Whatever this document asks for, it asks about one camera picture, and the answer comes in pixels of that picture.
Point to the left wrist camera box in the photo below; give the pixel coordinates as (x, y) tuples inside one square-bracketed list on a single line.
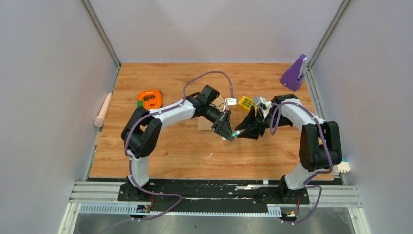
[(230, 101)]

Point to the wooden rolling pin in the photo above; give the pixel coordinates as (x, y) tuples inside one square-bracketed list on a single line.
[(100, 119)]

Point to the yellow toy window brick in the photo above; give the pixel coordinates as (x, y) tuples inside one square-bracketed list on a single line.
[(245, 104)]

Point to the white blue toy brick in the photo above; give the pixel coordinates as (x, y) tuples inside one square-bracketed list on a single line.
[(343, 167)]

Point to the slotted cable duct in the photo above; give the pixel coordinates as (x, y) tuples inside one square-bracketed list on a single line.
[(116, 209)]

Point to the purple plastic stand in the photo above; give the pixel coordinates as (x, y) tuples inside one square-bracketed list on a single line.
[(294, 75)]

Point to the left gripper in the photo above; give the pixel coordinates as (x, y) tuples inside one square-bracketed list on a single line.
[(223, 128)]

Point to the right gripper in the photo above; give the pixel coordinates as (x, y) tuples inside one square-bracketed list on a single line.
[(254, 130)]

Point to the white green glue stick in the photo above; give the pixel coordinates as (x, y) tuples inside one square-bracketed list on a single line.
[(233, 136)]

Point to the orange toy track loop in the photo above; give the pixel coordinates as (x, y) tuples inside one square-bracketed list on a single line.
[(152, 99)]

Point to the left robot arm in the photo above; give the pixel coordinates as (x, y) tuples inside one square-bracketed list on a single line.
[(141, 133)]

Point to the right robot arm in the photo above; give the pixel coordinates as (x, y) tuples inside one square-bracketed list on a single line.
[(320, 144)]

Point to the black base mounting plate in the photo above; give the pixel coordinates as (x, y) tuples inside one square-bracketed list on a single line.
[(201, 195)]

